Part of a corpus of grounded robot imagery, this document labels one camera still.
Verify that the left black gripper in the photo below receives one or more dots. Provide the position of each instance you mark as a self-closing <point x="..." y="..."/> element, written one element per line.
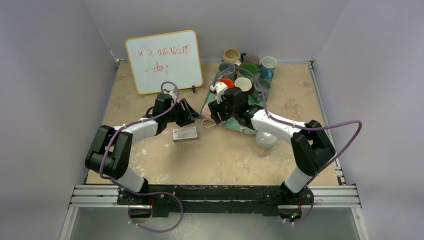
<point x="188" y="115"/>

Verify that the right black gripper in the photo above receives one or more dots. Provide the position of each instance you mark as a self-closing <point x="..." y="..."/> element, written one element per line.
<point x="216" y="110"/>

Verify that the pink faceted mug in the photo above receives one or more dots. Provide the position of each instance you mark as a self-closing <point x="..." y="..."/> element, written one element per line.
<point x="207" y="121"/>

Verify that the orange mug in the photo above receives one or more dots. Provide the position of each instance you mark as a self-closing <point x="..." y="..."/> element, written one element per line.
<point x="228" y="82"/>

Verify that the black mug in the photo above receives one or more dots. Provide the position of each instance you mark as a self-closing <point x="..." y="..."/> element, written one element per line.
<point x="244" y="84"/>

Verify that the grey-blue upside-down mug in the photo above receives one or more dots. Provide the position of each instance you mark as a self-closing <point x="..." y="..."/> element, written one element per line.
<point x="261" y="89"/>

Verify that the grey mug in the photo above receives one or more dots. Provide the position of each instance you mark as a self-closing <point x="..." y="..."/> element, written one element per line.
<point x="227" y="70"/>

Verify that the cream white mug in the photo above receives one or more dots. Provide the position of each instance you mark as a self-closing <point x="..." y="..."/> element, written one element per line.
<point x="247" y="70"/>

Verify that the white speckled mug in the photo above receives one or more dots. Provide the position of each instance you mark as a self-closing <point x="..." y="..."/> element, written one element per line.
<point x="265" y="140"/>

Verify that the beige brown mug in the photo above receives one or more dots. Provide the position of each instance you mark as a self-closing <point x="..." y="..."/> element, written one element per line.
<point x="232" y="55"/>

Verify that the mauve purple mug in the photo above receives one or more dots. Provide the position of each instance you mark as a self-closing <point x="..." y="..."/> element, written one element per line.
<point x="250" y="58"/>

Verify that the blue teal mug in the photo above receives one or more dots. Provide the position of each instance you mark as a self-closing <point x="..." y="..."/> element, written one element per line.
<point x="268" y="66"/>

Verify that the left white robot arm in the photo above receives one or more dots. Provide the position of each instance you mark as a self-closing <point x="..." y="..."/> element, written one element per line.
<point x="110" y="150"/>

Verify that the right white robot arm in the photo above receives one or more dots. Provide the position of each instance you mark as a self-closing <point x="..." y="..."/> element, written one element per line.
<point x="311" y="146"/>

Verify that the small white card box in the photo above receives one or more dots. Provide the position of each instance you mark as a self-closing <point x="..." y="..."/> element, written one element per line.
<point x="184" y="134"/>

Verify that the green floral tray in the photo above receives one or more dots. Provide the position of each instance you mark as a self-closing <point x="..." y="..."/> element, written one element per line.
<point x="232" y="123"/>

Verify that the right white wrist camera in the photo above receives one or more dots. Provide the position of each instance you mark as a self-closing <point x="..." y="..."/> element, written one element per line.
<point x="218" y="91"/>

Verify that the white whiteboard yellow frame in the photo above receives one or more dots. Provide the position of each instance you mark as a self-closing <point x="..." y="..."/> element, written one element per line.
<point x="172" y="57"/>

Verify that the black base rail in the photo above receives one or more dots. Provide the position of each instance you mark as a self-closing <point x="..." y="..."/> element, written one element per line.
<point x="267" y="200"/>

